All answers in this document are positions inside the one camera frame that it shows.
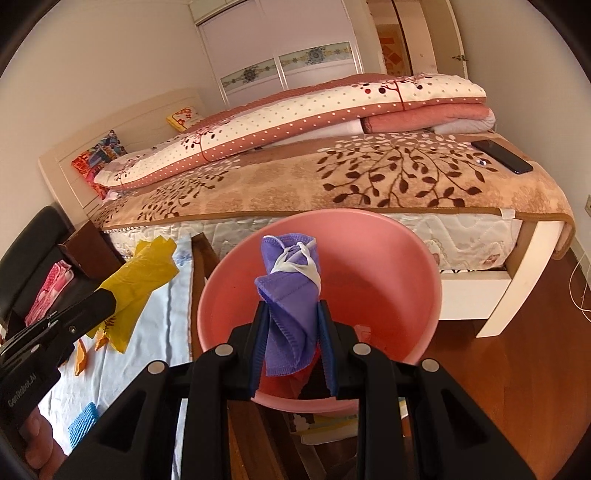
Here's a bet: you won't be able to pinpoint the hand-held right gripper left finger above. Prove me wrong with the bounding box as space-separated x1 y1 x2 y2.
55 302 271 480

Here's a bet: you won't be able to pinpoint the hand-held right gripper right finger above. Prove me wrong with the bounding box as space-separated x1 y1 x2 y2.
316 300 539 480

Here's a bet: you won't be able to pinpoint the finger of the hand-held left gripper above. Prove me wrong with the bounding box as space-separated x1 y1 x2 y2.
0 287 117 370

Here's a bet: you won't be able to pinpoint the purple face mask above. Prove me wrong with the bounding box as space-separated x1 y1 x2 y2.
254 233 323 377

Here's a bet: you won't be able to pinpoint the blue foam net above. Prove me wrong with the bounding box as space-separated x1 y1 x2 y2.
68 401 100 448

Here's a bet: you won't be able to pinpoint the yellow plastic bag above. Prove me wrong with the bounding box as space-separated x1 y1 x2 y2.
88 235 178 354

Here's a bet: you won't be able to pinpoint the pink plastic bucket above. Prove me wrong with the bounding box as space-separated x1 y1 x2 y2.
197 209 444 414

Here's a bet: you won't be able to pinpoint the person's left hand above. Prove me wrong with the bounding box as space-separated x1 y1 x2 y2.
18 408 70 476

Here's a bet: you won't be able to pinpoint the pink dotted cloth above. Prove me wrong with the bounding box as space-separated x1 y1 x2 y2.
24 261 75 326

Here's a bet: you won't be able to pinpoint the orange wrapper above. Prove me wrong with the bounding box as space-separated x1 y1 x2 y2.
73 318 116 376

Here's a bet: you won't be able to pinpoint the yellowish printed box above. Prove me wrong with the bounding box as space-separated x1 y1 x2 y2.
288 397 411 446

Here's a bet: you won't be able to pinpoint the black armchair wooden arms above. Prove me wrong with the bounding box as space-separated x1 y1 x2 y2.
0 205 123 342

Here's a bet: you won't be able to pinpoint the light blue floral tablecloth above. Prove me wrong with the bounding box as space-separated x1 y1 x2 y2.
34 233 195 480

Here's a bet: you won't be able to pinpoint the colourful patchwork pillow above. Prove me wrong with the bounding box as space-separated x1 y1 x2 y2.
71 130 127 188

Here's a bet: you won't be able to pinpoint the cream wooden bed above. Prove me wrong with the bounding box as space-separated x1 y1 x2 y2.
38 74 575 337

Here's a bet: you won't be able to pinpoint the brown leaf print blanket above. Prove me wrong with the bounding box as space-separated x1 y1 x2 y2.
90 129 575 259

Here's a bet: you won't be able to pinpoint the dotted tree print quilt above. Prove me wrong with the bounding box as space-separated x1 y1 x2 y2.
95 74 488 190

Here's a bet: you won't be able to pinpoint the yellow floral pillow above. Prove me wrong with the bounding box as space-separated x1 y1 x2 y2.
166 107 206 132

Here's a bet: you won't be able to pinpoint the folded pink blanket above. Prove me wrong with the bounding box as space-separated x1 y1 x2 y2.
362 104 492 134

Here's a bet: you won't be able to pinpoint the black smartphone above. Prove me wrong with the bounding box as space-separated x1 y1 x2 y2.
471 140 534 175

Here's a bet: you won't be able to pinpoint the folded grey white cloth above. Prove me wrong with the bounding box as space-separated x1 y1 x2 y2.
431 115 497 136

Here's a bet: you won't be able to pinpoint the white wardrobe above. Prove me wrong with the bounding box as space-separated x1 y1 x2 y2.
191 0 384 109

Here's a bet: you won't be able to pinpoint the white door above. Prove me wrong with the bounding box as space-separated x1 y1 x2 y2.
394 0 467 77

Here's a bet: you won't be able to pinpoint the white cable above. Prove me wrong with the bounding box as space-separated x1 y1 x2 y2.
566 258 591 324

